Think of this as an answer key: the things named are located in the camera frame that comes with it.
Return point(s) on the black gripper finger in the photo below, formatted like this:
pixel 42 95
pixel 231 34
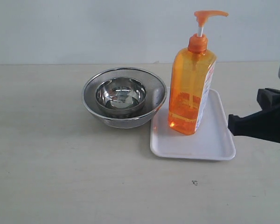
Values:
pixel 268 98

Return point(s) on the white rectangular foam tray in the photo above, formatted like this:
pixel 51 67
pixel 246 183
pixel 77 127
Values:
pixel 212 141

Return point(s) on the steel mesh colander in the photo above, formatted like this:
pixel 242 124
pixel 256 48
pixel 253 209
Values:
pixel 156 96

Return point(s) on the small stainless steel bowl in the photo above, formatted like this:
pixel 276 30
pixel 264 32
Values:
pixel 121 96

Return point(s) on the orange pump soap bottle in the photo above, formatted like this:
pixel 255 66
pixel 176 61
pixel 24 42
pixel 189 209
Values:
pixel 192 72

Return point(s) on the closed black gripper finger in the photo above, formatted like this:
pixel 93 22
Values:
pixel 264 125

